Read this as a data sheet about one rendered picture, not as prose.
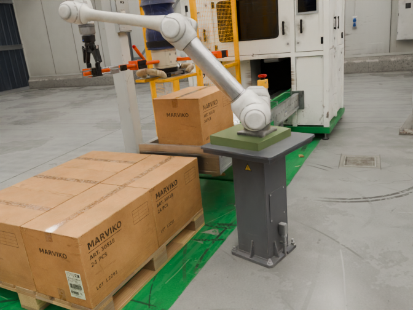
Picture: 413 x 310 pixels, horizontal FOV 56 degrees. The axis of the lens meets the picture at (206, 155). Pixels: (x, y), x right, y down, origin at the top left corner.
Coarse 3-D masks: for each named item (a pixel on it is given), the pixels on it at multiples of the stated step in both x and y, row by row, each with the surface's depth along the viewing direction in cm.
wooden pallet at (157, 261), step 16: (192, 224) 283; (176, 240) 273; (160, 256) 244; (144, 272) 239; (16, 288) 218; (128, 288) 225; (32, 304) 216; (48, 304) 221; (64, 304) 201; (112, 304) 205
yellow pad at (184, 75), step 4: (184, 72) 274; (168, 76) 263; (172, 76) 264; (176, 76) 265; (180, 76) 266; (184, 76) 269; (188, 76) 272; (156, 80) 259; (160, 80) 256; (164, 80) 254; (168, 80) 257; (172, 80) 260
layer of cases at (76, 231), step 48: (0, 192) 249; (48, 192) 241; (96, 192) 233; (144, 192) 226; (192, 192) 277; (0, 240) 210; (48, 240) 191; (96, 240) 192; (144, 240) 228; (48, 288) 204; (96, 288) 194
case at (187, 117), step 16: (176, 96) 299; (192, 96) 291; (208, 96) 292; (224, 96) 318; (160, 112) 297; (176, 112) 290; (192, 112) 284; (208, 112) 294; (224, 112) 320; (160, 128) 301; (176, 128) 295; (192, 128) 288; (208, 128) 295; (224, 128) 322; (176, 144) 299; (192, 144) 293
